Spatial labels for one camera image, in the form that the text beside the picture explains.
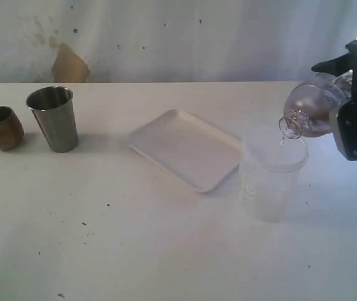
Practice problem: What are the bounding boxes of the white foam tray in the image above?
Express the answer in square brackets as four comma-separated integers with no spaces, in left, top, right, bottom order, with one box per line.
[129,109,241,193]

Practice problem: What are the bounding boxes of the clear dome jar lid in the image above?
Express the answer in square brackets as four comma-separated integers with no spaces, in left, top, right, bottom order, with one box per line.
[279,73,341,139]

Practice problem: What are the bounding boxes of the brown wooden cup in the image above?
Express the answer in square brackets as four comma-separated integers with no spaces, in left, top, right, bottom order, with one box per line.
[0,106,24,151]

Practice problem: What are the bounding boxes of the clear measuring glass jar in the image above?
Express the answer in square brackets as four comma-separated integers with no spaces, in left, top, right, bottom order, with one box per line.
[321,70,353,134]

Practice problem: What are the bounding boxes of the translucent plastic tub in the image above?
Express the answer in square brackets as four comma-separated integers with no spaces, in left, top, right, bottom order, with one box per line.
[239,127,309,222]

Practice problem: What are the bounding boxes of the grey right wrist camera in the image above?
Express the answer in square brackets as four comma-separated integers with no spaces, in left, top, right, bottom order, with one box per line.
[329,107,349,159]

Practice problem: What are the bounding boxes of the stainless steel cup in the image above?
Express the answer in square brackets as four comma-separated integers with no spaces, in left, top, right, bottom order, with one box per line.
[26,86,78,153]

